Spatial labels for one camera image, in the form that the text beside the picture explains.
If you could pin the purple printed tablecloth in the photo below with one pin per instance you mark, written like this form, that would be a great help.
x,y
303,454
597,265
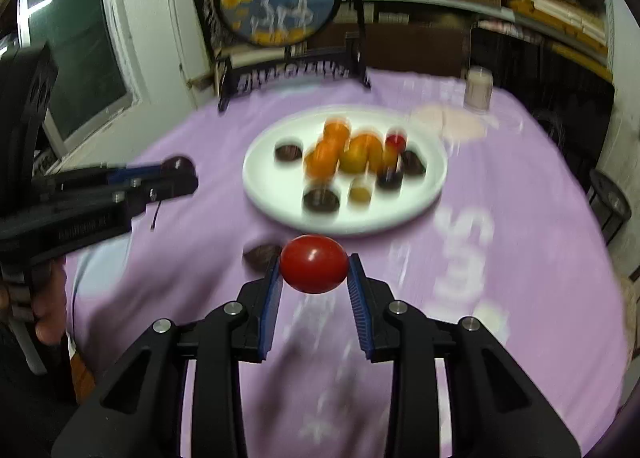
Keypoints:
x,y
512,226

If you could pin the yellow kumquat top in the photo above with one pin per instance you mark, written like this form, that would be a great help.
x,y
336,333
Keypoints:
x,y
360,192

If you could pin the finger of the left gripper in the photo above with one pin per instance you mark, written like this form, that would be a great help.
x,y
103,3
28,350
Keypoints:
x,y
121,175
141,192

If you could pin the person's left hand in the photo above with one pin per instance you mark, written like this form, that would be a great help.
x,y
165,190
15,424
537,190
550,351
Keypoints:
x,y
49,306

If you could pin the round deer screen ornament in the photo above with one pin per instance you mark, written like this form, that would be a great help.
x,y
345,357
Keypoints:
x,y
253,43

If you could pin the window with white frame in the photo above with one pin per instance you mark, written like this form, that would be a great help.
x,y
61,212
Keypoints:
x,y
98,72

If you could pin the black panel behind table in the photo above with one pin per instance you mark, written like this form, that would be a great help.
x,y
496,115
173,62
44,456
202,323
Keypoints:
x,y
571,103

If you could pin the dark water chestnut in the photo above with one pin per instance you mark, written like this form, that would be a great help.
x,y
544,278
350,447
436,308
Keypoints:
x,y
412,164
288,151
321,198
258,257

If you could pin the yellow orange citrus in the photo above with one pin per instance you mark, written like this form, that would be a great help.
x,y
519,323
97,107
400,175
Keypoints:
x,y
353,160

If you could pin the red cherry tomato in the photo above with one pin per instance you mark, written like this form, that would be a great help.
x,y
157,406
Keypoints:
x,y
313,264
396,139

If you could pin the orange mandarin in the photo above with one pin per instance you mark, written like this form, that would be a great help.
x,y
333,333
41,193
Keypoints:
x,y
372,144
321,161
337,130

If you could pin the dark cherry with stem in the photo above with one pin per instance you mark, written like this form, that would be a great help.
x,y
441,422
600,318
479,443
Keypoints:
x,y
389,179

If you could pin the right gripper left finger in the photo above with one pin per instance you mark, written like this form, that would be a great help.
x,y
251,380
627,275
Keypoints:
x,y
136,408

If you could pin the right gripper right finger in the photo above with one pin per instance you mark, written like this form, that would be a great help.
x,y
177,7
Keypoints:
x,y
495,409

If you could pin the white oval plate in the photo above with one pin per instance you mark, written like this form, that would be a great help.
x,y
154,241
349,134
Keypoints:
x,y
277,189

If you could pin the black round stool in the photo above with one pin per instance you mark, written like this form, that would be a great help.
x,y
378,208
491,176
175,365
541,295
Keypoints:
x,y
609,205

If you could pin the pink beverage can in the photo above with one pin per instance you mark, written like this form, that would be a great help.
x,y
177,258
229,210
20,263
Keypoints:
x,y
478,88

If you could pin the orange fruit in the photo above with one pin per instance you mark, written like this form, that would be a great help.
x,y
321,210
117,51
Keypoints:
x,y
390,161

